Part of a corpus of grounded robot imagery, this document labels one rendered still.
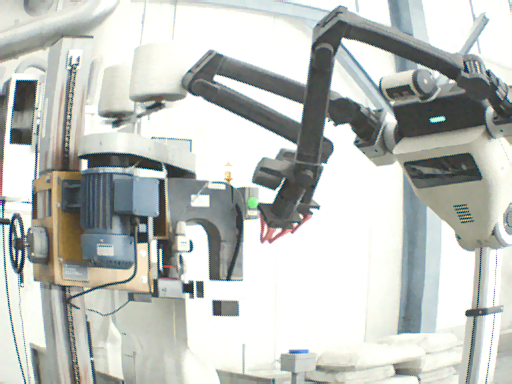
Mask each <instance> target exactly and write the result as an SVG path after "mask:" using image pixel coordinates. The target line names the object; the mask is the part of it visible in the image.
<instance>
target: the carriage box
mask: <svg viewBox="0 0 512 384"><path fill-rule="evenodd" d="M81 177H82V176H81V173H80V172H68V171H66V172H58V171H52V173H51V174H48V175H46V176H43V177H41V178H37V179H32V199H31V227H34V226H35V225H38V226H39V227H43V228H44V229H45V230H46V234H47V240H48V246H49V248H48V258H47V262H46V263H45V264H33V266H32V270H33V281H35V282H40V281H43V282H52V283H54V284H55V285H65V286H75V287H85V288H93V287H96V286H99V285H104V284H106V283H109V282H110V283H113V282H117V281H124V280H126V279H128V278H129V277H130V278H131V276H132V275H133V273H134V270H135V269H134V264H135V262H134V264H133V267H132V268H130V269H128V270H121V269H106V268H92V267H89V266H88V277H89V280H87V281H86V280H75V279H64V273H63V262H74V263H84V261H83V258H82V255H81V234H85V230H84V229H83V228H81V213H76V212H63V211H62V209H61V206H62V181H63V179H69V180H81ZM46 189H51V201H52V208H51V217H43V218H39V219H37V197H38V192H41V191H43V190H46ZM137 257H138V267H137V274H136V276H135V278H134V279H133V280H131V281H129V282H127V283H125V284H123V283H122V284H118V285H110V286H108V287H102V288H100V289H108V290H120V291H125V290H132V291H146V292H153V282H152V270H153V264H152V243H144V244H137Z"/></svg>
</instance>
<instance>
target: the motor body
mask: <svg viewBox="0 0 512 384"><path fill-rule="evenodd" d="M81 176H82V177H81V187H80V197H81V228H83V229H84V230H85V234H81V255H82V258H83V261H84V263H85V264H86V265H87V266H89V267H92V268H106V269H121V270H128V269H130V268H132V267H133V264H134V262H135V250H134V237H130V233H129V224H130V220H131V218H130V216H126V215H117V214H116V213H115V211H114V189H115V180H116V179H120V178H128V177H132V176H134V171H133V169H129V168H123V167H115V168H110V167H97V168H87V169H83V170H82V171H81Z"/></svg>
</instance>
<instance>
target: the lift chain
mask: <svg viewBox="0 0 512 384"><path fill-rule="evenodd" d="M77 66H78V65H77V64H75V65H74V64H73V65H72V66H71V67H72V69H71V75H70V82H69V88H68V89H69V91H68V101H67V111H66V124H65V129H64V131H65V134H64V143H65V144H64V149H63V163H62V164H63V168H62V172H64V171H65V172H66V171H68V172H69V167H68V166H69V152H70V141H71V134H70V131H71V127H72V123H71V121H72V112H73V111H72V110H73V99H74V97H75V91H74V88H75V86H76V76H77ZM73 68H75V70H73ZM72 73H74V75H73V74H72ZM72 78H74V80H72ZM71 83H73V85H71ZM71 88H72V90H71ZM70 94H72V95H70ZM70 99H71V101H70ZM69 104H71V106H69ZM69 109H70V112H69ZM68 115H69V116H70V117H68ZM68 121H70V122H69V123H68ZM67 126H69V128H68V127H67ZM67 132H68V134H67ZM66 137H69V139H66ZM66 143H68V145H66ZM66 148H67V149H68V150H66ZM66 154H67V156H66ZM65 159H67V161H65ZM65 165H67V167H65ZM67 290H69V292H67ZM70 291H71V286H68V287H66V286H65V292H64V293H65V301H66V303H65V304H66V312H67V322H68V327H67V328H68V332H69V335H68V336H69V343H70V351H71V353H72V354H71V358H72V369H73V372H74V374H73V376H74V382H75V384H81V383H80V382H81V379H80V374H79V373H80V372H79V366H78V359H77V346H76V339H75V335H74V333H75V331H74V322H73V313H72V312H73V306H72V305H70V304H68V301H67V296H69V297H70V296H71V292H70ZM71 297H72V296H71ZM68 306H70V308H68ZM69 312H70V314H69ZM69 317H71V319H69ZM70 322H71V324H70ZM70 328H72V330H71V329H70ZM71 333H73V334H71ZM71 338H73V339H72V340H71ZM72 343H73V344H72ZM72 348H75V350H74V349H72ZM73 353H75V355H73ZM74 358H76V359H74ZM74 362H75V363H76V364H75V363H74ZM75 368H77V369H75ZM76 372H77V374H76ZM76 377H78V379H76ZM77 382H78V383H77Z"/></svg>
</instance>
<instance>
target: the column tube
mask: <svg viewBox="0 0 512 384"><path fill-rule="evenodd" d="M93 42H94V40H93V39H92V38H90V39H88V38H70V37H69V38H66V37H64V38H61V39H60V40H59V41H58V42H56V43H55V44H54V45H52V47H51V49H50V57H49V59H48V67H47V76H46V85H45V91H44V99H43V111H42V124H41V129H40V148H39V161H38V178H41V177H43V176H46V175H48V174H51V173H52V171H58V172H62V168H63V164H62V163H63V149H64V144H65V143H64V134H65V131H64V129H65V124H66V111H67V101H68V91H69V89H68V88H69V82H70V75H71V69H68V70H66V64H67V56H68V50H82V58H81V67H80V70H77V76H76V86H75V88H74V91H75V97H74V99H73V110H72V111H73V112H72V121H71V123H72V127H71V131H70V134H71V141H70V152H69V166H68V167H69V172H80V173H81V170H82V160H81V159H79V158H78V157H77V153H78V141H79V138H80V137H81V136H83V135H84V119H85V105H86V102H87V90H88V80H89V70H90V60H91V57H92V50H93ZM47 98H48V106H47V114H46V128H45V137H44V138H42V131H43V117H44V112H45V100H46V99H47ZM51 208H52V201H51V189H46V190H43V191H41V192H38V197H37V219H39V218H43V217H51ZM40 290H41V307H42V315H43V324H44V331H45V332H44V337H45V344H46V351H47V357H48V368H49V374H50V380H51V384H75V382H74V376H73V374H74V372H73V369H72V358H71V354H72V353H71V351H70V343H69V336H68V335H69V332H68V328H67V327H68V322H67V312H66V304H65V303H66V301H65V293H64V292H65V285H55V284H54V283H52V282H43V281H40ZM83 291H84V287H75V286H71V291H70V292H71V296H73V295H75V294H78V293H80V292H83ZM72 303H73V304H75V305H76V306H78V307H79V308H80V309H77V308H75V307H73V312H72V313H73V322H74V331H75V333H74V335H75V339H76V346H77V359H78V366H79V372H80V373H79V374H80V379H81V382H80V383H81V384H93V380H92V378H93V375H92V368H91V361H90V353H89V346H88V338H87V337H88V331H87V323H86V313H85V304H84V294H83V295H81V296H78V297H76V298H72Z"/></svg>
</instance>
